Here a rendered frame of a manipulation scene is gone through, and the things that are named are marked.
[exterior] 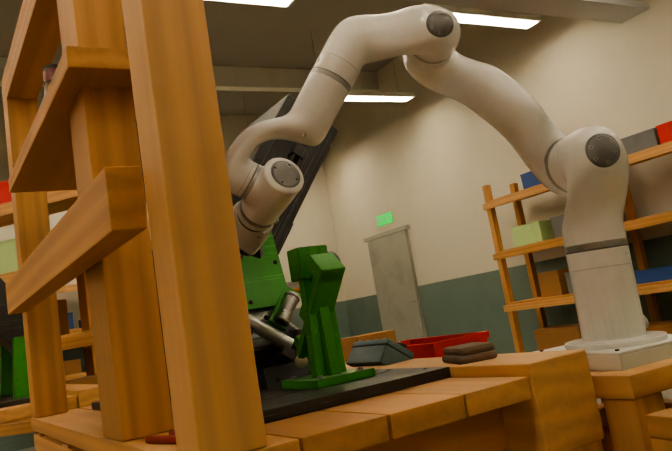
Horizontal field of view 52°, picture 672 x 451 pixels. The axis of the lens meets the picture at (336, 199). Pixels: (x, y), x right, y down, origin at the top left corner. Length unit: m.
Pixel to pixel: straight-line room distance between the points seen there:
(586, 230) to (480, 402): 0.47
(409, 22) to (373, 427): 0.78
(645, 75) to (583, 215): 6.15
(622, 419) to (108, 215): 0.89
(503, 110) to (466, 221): 7.93
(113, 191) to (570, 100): 7.33
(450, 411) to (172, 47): 0.65
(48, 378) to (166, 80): 1.45
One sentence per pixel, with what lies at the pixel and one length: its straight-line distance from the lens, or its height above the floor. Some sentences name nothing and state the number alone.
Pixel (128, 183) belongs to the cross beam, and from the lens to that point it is 1.00.
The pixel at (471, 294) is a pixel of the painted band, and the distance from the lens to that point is 9.44.
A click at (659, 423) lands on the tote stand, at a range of 1.25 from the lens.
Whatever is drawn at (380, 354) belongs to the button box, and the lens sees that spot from 1.60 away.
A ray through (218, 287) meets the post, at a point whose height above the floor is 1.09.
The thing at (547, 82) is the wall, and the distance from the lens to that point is 8.32.
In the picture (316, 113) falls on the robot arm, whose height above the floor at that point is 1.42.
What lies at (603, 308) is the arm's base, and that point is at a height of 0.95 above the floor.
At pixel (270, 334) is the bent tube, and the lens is 1.54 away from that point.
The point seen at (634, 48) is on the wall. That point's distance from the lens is 7.64.
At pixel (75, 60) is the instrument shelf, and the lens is 1.26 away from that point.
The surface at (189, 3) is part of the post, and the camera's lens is 1.02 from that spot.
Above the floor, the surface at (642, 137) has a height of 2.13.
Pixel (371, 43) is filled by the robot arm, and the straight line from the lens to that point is 1.44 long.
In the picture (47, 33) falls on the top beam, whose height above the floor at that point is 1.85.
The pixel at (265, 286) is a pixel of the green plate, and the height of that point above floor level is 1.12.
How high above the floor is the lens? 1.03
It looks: 9 degrees up
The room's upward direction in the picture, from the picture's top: 10 degrees counter-clockwise
